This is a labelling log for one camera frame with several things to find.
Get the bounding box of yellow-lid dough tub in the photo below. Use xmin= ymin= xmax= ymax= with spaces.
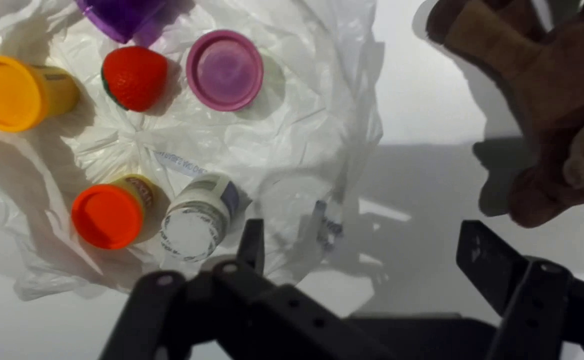
xmin=0 ymin=56 xmax=81 ymax=132

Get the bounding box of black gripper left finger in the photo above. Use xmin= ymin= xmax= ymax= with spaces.
xmin=98 ymin=271 xmax=192 ymax=360

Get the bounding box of pink-lid dough tub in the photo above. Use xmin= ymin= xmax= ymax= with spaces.
xmin=184 ymin=31 xmax=265 ymax=112

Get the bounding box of brown plush dog toy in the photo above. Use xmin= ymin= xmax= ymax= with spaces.
xmin=426 ymin=0 xmax=584 ymax=229

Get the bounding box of red-lid small tub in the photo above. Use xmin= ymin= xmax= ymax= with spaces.
xmin=103 ymin=46 xmax=168 ymax=112

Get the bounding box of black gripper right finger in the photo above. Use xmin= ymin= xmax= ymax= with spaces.
xmin=457 ymin=221 xmax=569 ymax=360

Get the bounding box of white-lid small bottle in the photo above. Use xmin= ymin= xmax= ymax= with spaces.
xmin=160 ymin=173 xmax=250 ymax=262

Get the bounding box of white plastic bag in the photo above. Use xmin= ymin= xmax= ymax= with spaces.
xmin=0 ymin=0 xmax=382 ymax=301

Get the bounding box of orange-lid dough tub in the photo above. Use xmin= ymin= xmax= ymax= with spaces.
xmin=70 ymin=174 xmax=166 ymax=251

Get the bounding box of purple dough tub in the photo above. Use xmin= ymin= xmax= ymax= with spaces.
xmin=75 ymin=0 xmax=191 ymax=46

